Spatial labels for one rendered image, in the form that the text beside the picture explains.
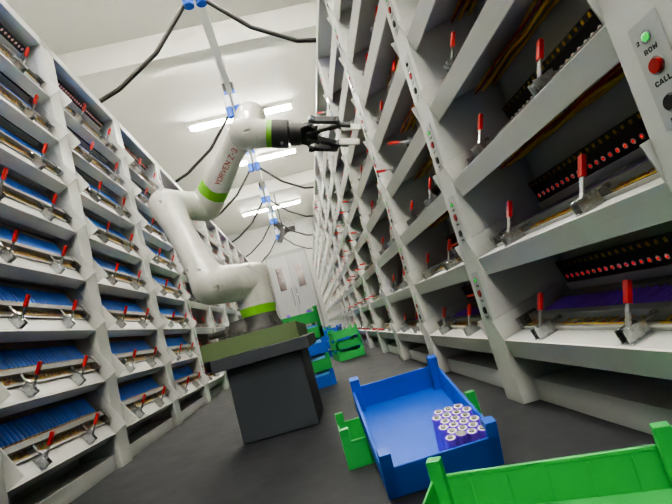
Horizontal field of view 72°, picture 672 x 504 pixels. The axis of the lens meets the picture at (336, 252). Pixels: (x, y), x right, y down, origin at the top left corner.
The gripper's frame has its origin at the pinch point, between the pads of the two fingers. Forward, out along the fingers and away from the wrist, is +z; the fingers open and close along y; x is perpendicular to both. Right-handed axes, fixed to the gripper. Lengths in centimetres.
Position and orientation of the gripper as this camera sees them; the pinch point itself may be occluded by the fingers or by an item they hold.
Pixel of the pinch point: (351, 134)
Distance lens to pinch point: 159.8
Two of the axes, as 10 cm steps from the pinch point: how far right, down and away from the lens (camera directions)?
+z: 10.0, 0.0, 0.5
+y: -0.4, 6.2, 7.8
